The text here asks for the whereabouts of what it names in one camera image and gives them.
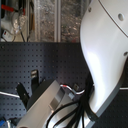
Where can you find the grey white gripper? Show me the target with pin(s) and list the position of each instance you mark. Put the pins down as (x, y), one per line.
(47, 105)

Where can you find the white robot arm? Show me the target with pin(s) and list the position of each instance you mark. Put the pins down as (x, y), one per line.
(104, 43)

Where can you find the black perforated pegboard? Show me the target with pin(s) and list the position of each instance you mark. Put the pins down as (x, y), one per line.
(63, 62)

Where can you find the cluttered tools on shelf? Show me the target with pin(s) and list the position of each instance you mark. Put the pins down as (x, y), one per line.
(15, 20)

